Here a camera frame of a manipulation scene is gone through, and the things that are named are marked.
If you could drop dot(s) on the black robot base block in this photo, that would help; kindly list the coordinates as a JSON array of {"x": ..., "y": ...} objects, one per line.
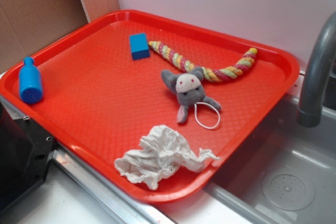
[{"x": 26, "y": 151}]

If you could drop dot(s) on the blue plastic bottle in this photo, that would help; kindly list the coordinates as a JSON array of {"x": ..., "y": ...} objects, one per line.
[{"x": 30, "y": 83}]

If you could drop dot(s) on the red plastic tray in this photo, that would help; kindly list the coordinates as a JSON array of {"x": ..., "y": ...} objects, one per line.
[{"x": 98, "y": 102}]

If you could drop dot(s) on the grey plush mouse toy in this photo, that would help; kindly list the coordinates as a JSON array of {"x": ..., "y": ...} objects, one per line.
[{"x": 190, "y": 92}]

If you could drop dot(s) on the crumpled white cloth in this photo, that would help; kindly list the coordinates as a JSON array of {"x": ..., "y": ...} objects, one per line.
[{"x": 162, "y": 152}]

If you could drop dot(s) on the blue rectangular block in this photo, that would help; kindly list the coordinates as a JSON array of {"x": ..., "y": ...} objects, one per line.
[{"x": 139, "y": 46}]

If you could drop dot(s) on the grey sink faucet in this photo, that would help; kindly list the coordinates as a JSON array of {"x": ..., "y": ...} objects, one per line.
[{"x": 318, "y": 88}]

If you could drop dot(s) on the grey plastic sink basin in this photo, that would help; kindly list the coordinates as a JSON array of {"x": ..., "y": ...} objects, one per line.
[{"x": 283, "y": 172}]

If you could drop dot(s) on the brown cardboard panel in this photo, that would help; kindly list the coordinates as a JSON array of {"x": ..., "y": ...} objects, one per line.
[{"x": 30, "y": 25}]

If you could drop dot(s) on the multicolour braided rope toy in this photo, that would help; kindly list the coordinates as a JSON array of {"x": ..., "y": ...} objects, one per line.
[{"x": 218, "y": 75}]

